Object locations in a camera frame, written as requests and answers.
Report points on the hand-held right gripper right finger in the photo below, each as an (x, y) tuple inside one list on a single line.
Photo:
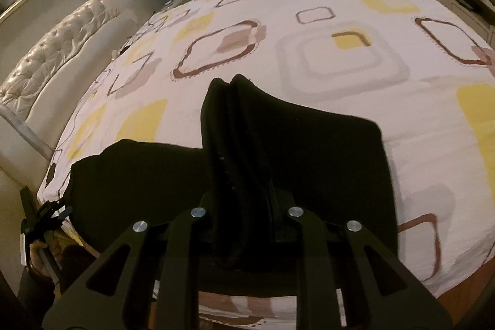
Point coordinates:
[(292, 229)]

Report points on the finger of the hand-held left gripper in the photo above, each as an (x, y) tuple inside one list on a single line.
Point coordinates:
[(58, 212)]

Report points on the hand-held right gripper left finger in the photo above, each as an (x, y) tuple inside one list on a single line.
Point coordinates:
[(201, 229)]

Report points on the black pants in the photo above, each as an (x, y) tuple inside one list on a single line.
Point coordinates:
[(328, 160)]

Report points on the person's left hand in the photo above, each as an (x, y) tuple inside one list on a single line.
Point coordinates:
[(36, 256)]

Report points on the grey metal bar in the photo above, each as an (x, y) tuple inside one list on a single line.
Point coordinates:
[(27, 131)]

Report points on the patterned white bedsheet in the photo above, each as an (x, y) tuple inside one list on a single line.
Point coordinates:
[(386, 102)]

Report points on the white tufted headboard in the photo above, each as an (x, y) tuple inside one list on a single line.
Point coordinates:
[(58, 44)]

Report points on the white television stand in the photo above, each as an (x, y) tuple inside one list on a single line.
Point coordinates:
[(460, 1)]

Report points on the black set-top box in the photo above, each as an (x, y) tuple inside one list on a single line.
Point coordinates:
[(464, 3)]

